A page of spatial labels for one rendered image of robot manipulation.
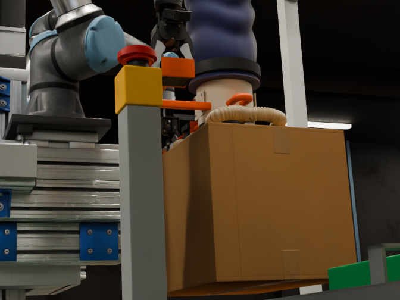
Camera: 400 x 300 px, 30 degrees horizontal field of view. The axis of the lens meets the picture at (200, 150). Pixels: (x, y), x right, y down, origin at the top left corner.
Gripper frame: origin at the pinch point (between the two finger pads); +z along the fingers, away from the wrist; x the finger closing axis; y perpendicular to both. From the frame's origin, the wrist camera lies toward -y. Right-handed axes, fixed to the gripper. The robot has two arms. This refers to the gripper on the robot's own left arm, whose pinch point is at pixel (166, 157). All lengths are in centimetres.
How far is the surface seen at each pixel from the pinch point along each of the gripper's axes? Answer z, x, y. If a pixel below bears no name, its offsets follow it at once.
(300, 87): -111, 185, -226
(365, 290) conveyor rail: 59, -35, 182
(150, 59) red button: 16, -48, 143
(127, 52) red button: 16, -52, 143
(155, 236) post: 47, -49, 144
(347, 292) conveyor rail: 59, -35, 179
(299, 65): -130, 186, -227
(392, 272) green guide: 57, -25, 173
